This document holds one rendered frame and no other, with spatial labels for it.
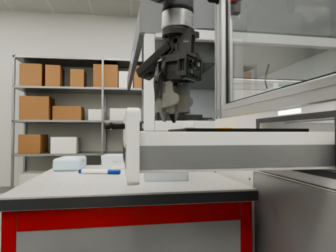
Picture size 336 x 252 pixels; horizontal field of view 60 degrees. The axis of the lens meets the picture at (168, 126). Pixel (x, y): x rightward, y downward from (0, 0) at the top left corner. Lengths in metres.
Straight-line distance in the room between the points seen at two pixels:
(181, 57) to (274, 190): 0.37
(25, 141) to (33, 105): 0.52
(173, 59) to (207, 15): 0.88
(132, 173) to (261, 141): 0.21
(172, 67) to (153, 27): 0.78
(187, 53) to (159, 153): 0.29
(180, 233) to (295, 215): 0.25
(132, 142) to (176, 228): 0.35
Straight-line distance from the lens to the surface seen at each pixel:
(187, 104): 0.70
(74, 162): 1.08
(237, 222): 0.75
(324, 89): 0.58
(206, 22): 1.51
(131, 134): 0.41
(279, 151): 0.49
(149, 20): 1.46
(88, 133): 4.77
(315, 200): 0.60
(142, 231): 0.70
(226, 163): 0.46
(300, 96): 0.62
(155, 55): 0.72
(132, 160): 0.41
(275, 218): 0.73
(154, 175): 0.82
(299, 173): 0.63
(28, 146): 4.51
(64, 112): 4.44
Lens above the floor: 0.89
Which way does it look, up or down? 2 degrees up
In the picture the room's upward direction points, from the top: straight up
